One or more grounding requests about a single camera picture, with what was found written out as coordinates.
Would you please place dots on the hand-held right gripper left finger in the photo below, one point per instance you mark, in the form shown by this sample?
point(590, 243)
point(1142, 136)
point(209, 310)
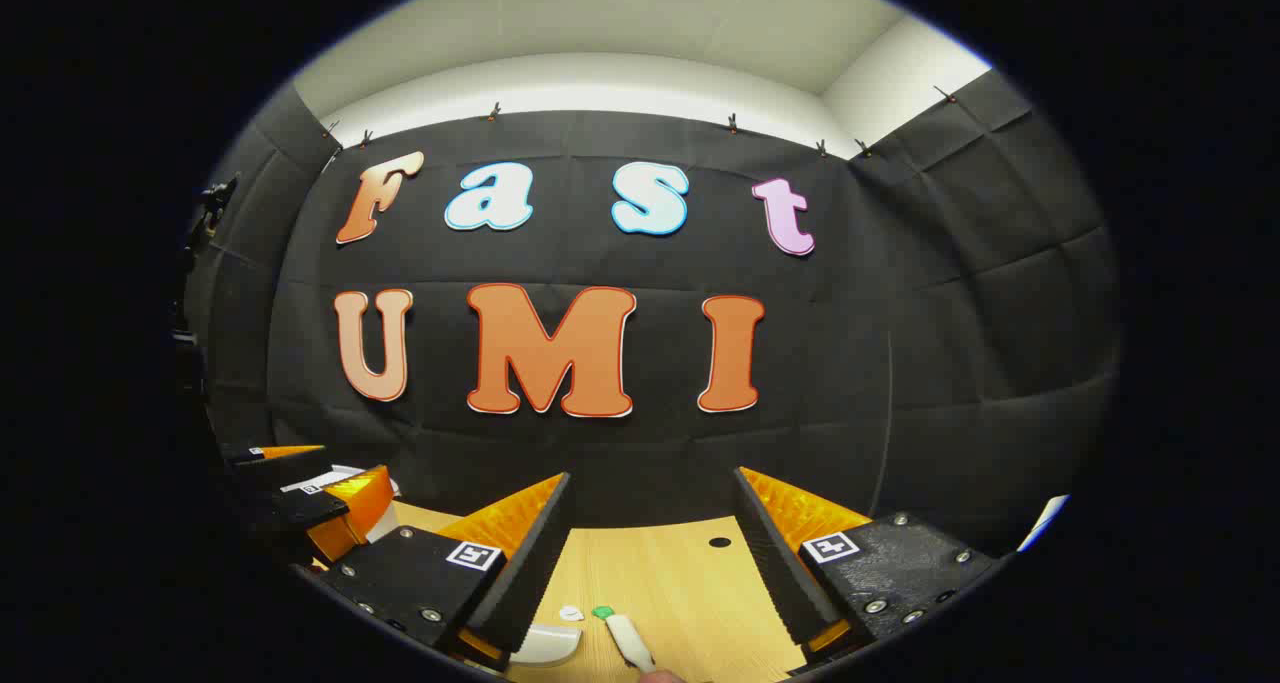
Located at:
point(535, 563)

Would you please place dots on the white paper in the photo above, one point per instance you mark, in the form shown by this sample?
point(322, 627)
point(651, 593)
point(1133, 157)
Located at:
point(571, 613)

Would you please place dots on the small grey broom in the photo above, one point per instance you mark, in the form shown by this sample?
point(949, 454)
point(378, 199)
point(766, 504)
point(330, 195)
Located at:
point(630, 643)

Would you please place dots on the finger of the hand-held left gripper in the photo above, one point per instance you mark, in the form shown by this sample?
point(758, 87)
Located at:
point(350, 508)
point(275, 466)

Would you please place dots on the white panel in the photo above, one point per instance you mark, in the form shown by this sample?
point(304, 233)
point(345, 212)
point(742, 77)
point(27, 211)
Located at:
point(1045, 521)

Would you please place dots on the grey plastic dustpan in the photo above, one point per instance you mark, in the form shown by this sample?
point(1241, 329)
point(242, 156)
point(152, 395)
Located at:
point(545, 645)

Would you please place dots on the wooden desktop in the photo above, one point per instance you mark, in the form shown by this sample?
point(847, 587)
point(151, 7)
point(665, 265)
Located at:
point(660, 563)

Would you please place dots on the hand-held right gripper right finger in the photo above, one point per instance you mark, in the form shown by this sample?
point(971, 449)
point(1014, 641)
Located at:
point(775, 563)

